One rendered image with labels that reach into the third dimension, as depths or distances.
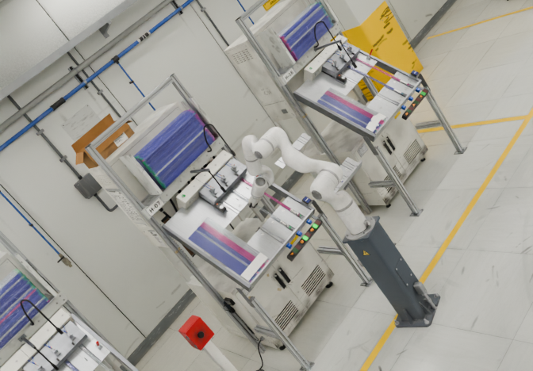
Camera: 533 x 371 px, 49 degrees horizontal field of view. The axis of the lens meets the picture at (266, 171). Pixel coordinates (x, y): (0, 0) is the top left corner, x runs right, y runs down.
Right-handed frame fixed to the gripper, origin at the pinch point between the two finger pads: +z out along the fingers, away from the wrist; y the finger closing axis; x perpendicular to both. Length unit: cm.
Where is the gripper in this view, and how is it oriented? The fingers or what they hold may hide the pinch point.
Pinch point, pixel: (254, 204)
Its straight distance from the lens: 387.7
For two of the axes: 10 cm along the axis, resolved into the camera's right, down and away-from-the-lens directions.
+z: -1.3, 4.9, 8.6
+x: 7.9, 5.8, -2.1
